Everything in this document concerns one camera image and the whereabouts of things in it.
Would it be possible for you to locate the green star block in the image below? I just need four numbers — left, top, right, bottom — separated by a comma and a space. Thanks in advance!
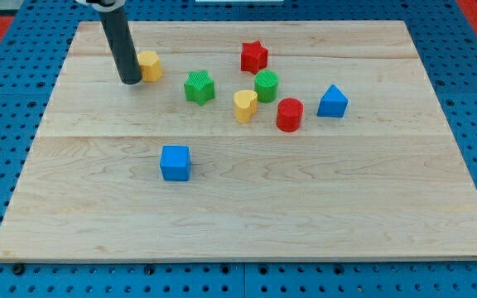
184, 70, 214, 106

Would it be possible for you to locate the yellow heart block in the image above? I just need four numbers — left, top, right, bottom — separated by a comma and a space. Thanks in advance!
233, 90, 258, 123

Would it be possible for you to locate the green cylinder block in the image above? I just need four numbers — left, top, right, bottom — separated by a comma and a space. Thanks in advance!
254, 70, 279, 103

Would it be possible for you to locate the red star block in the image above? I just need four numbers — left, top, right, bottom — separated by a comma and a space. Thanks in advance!
240, 41, 268, 74

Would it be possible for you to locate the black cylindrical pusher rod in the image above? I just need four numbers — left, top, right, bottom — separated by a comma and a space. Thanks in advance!
98, 2, 142, 84

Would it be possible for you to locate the red cylinder block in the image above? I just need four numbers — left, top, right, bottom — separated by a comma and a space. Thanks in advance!
276, 98, 304, 132

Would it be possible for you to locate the wooden board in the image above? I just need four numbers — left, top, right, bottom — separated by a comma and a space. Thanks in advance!
0, 21, 477, 263

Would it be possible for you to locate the blue cube block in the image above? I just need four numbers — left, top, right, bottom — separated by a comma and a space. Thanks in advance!
160, 145, 191, 181

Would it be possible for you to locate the yellow hexagon block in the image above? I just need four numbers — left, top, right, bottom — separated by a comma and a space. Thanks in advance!
137, 50, 163, 82

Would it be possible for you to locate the blue triangle block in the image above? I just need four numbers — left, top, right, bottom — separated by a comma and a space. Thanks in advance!
316, 84, 349, 118

